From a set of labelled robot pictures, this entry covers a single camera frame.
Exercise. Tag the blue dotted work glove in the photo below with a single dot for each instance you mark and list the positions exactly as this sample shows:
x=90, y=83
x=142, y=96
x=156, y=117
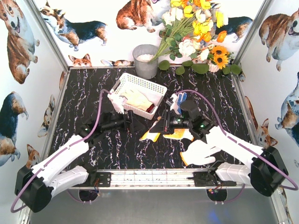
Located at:
x=181, y=98

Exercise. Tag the white plastic storage basket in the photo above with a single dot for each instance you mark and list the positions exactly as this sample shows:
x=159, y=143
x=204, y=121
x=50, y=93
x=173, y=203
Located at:
x=152, y=91

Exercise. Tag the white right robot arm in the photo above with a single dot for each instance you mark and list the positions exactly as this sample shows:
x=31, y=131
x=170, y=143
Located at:
x=233, y=159

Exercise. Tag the grey metal bucket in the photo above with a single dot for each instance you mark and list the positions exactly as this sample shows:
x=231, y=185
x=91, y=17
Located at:
x=146, y=64

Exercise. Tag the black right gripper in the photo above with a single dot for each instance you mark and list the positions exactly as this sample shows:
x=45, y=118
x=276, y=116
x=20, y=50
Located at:
x=166, y=122

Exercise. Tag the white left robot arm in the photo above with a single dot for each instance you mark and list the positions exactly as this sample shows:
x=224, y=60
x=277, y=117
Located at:
x=36, y=186

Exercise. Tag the artificial flower bouquet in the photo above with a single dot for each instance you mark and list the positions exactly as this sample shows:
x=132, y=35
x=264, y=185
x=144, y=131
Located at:
x=196, y=29

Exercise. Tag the aluminium front rail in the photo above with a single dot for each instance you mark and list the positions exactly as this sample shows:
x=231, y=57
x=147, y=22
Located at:
x=171, y=178

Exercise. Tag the orange dotted work glove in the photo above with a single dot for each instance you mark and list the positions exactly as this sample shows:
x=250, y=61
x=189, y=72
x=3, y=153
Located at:
x=179, y=134

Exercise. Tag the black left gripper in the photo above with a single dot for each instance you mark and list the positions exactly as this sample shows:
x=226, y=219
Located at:
x=127, y=121

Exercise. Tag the white cotton glove orange cuff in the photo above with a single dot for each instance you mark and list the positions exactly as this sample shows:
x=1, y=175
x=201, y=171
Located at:
x=199, y=153

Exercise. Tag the cream knit glove red cuff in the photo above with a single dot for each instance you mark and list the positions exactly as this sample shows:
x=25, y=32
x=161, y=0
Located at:
x=147, y=107

